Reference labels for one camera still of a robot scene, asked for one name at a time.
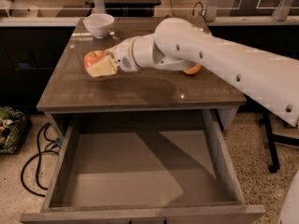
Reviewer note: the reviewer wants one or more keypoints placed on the dark background table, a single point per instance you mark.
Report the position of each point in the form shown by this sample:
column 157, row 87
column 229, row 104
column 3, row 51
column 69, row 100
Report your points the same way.
column 126, row 8

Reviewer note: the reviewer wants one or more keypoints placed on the red apple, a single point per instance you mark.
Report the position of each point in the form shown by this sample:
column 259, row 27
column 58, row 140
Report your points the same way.
column 93, row 57

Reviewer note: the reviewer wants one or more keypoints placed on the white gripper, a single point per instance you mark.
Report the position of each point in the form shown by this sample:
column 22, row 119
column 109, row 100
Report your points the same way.
column 123, row 57

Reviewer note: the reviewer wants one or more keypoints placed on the open grey top drawer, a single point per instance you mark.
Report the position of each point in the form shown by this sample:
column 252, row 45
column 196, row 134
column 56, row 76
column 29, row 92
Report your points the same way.
column 145, row 168

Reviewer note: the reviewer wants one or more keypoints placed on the grey counter cabinet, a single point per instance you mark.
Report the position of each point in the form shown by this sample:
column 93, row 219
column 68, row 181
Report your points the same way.
column 71, row 90

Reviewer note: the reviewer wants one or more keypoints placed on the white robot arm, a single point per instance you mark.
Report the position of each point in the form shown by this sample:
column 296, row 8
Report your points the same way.
column 269, row 79

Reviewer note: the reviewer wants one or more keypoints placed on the orange fruit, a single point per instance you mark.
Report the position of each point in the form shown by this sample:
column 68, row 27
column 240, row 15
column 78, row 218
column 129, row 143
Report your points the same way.
column 193, row 70

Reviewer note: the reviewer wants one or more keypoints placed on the black stand with wheel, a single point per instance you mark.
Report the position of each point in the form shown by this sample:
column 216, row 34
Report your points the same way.
column 270, row 139

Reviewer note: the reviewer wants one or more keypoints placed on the white bowl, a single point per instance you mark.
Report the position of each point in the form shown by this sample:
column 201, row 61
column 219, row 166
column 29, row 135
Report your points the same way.
column 99, row 25

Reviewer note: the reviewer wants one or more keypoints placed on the patterned basket with items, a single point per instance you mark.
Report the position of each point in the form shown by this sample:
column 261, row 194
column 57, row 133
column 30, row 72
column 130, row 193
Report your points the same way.
column 14, row 128

